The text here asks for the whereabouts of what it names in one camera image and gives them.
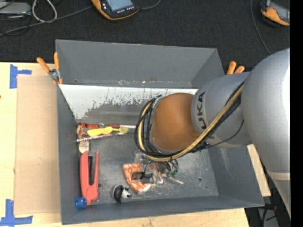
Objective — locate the red and white striped stick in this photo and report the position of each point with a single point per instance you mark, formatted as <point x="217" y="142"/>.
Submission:
<point x="94" y="138"/>

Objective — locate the red-brown flat block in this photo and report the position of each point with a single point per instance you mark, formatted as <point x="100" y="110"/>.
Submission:
<point x="91" y="126"/>

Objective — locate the yellow plastic spoon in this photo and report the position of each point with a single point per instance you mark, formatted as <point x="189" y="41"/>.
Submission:
<point x="97" y="132"/>

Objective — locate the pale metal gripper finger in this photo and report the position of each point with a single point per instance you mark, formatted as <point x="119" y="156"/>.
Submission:
<point x="158" y="177"/>
<point x="177" y="180"/>

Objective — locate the small brown toy animal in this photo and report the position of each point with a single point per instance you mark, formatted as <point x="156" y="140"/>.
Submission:
<point x="81" y="132"/>

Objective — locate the blue round cap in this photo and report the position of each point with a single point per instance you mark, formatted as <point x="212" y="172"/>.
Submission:
<point x="80" y="203"/>

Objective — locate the grey metal bin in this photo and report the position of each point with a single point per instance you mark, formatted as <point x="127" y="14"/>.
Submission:
<point x="113" y="63"/>

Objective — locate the orange and white patterned toy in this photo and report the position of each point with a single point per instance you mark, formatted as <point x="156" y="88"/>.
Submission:
<point x="129" y="171"/>

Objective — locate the black and white toy animal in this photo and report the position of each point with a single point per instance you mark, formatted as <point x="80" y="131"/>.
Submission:
<point x="119" y="193"/>

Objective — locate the cream rounded object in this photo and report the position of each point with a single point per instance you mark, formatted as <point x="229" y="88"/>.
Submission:
<point x="83" y="147"/>

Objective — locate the red plastic clamp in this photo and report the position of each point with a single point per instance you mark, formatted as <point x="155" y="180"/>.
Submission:
<point x="84" y="174"/>

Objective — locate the brown cardboard board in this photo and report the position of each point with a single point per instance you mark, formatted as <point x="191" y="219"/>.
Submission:
<point x="35" y="145"/>

